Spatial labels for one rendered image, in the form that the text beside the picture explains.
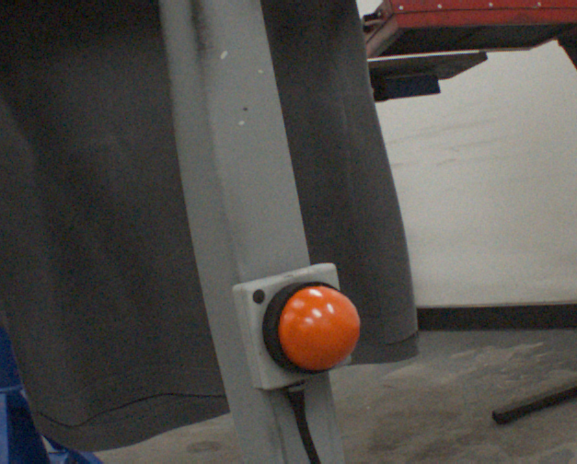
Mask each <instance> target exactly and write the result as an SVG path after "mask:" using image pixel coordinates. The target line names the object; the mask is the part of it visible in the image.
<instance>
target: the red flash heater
mask: <svg viewBox="0 0 577 464"><path fill-rule="evenodd" d="M379 9H381V11H382V15H383V17H382V18H381V19H378V20H373V21H368V22H365V24H364V25H365V26H367V29H368V33H367V35H365V32H364V40H365V46H366V52H367V59H375V58H385V57H395V56H405V55H416V54H428V53H440V52H468V51H485V50H503V49H524V48H537V47H539V46H542V45H544V44H546V43H548V42H550V41H558V40H557V37H560V38H563V39H567V40H571V41H576V40H577V0H383V1H382V2H381V4H380V5H379V6H378V7H377V8H376V10H375V11H374V12H373V13H375V12H378V11H379ZM558 45H559V47H561V46H560V44H559V42H558Z"/></svg>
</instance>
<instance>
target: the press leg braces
mask: <svg viewBox="0 0 577 464"><path fill-rule="evenodd" d="M18 395H19V397H20V400H21V403H22V406H23V408H24V409H25V410H26V411H27V412H28V413H29V414H30V415H31V411H30V408H29V404H28V401H27V398H26V394H25V391H24V389H22V390H21V391H20V392H19V393H18ZM31 416H32V415H31ZM41 434H42V435H43V437H44V438H45V439H46V440H47V441H48V442H49V444H50V445H51V446H52V448H51V449H50V451H49V452H48V453H49V454H59V453H67V452H68V453H69V454H70V455H71V456H72V457H73V458H74V459H75V460H76V461H77V462H78V463H79V464H105V463H104V462H102V461H101V460H100V459H99V458H98V457H97V456H96V455H95V454H94V453H93V452H88V453H85V452H80V451H76V450H73V449H72V448H69V447H66V446H64V445H62V444H59V443H58V442H56V441H54V440H52V439H51V438H49V437H48V436H47V435H44V434H43V433H41ZM0 464H14V451H13V435H12V414H11V407H10V403H9V400H8V397H7V395H6V394H0Z"/></svg>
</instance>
